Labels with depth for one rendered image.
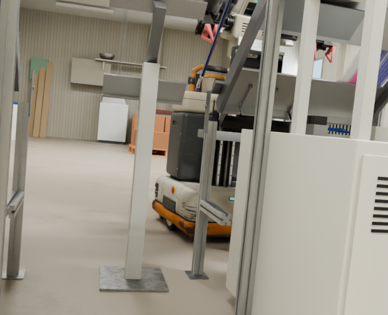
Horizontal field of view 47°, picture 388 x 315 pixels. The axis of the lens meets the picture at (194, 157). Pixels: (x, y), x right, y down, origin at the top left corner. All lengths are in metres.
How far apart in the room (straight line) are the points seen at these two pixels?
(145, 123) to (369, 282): 0.98
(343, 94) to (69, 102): 9.84
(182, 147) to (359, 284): 1.72
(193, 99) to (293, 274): 1.60
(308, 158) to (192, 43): 10.72
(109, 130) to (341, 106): 8.93
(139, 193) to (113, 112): 8.98
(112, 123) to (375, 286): 9.81
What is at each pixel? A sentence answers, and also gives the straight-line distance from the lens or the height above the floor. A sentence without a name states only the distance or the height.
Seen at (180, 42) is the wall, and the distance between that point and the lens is 11.72.
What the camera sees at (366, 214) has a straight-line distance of 1.01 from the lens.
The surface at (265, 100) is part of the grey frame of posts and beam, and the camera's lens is 1.32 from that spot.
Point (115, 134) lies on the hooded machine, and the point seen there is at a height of 0.23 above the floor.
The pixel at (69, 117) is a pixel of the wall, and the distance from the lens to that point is 11.41.
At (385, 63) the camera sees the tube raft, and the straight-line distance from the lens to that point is 1.94.
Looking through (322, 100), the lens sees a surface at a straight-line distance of 1.96.
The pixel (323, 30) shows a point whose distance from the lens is 1.65.
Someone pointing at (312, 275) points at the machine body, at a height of 0.30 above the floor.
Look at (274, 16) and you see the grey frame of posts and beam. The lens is 1.36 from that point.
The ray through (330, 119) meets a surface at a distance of 2.04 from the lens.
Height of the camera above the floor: 0.62
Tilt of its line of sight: 4 degrees down
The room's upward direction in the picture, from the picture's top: 5 degrees clockwise
